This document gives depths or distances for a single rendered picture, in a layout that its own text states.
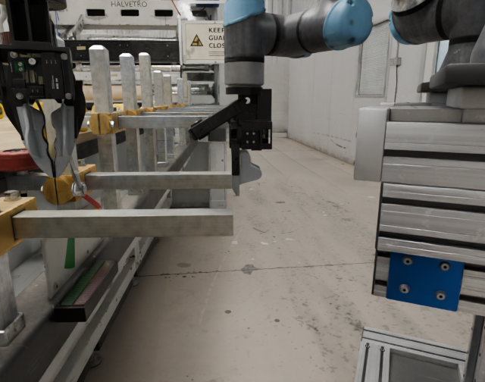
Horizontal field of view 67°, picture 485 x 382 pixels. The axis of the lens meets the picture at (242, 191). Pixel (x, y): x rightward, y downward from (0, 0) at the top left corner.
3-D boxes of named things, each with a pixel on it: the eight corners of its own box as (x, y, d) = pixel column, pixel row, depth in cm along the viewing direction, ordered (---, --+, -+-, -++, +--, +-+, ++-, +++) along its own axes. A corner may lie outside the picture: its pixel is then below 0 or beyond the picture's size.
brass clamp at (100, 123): (128, 129, 101) (126, 111, 99) (113, 135, 88) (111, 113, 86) (105, 129, 100) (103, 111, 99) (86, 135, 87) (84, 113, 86)
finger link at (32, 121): (20, 187, 42) (8, 104, 40) (28, 177, 47) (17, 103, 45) (51, 185, 43) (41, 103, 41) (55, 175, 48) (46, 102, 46)
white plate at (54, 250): (105, 238, 83) (101, 195, 80) (52, 299, 58) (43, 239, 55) (103, 238, 83) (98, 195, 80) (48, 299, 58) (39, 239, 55)
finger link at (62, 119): (51, 185, 43) (41, 103, 41) (55, 175, 48) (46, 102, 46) (80, 183, 44) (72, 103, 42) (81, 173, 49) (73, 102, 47)
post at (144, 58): (157, 180, 148) (150, 53, 136) (155, 182, 144) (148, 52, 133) (148, 180, 148) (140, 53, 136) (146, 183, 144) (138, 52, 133)
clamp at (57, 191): (98, 187, 79) (95, 164, 78) (72, 205, 66) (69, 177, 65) (71, 187, 79) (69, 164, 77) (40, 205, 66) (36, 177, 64)
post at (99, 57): (123, 234, 100) (107, 46, 89) (120, 239, 97) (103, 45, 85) (111, 235, 100) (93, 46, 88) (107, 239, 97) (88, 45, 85)
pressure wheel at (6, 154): (54, 199, 78) (47, 145, 75) (35, 211, 70) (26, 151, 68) (16, 200, 78) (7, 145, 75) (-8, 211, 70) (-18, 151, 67)
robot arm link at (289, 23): (333, 56, 71) (288, 52, 65) (295, 61, 80) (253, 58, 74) (336, 11, 69) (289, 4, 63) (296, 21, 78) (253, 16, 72)
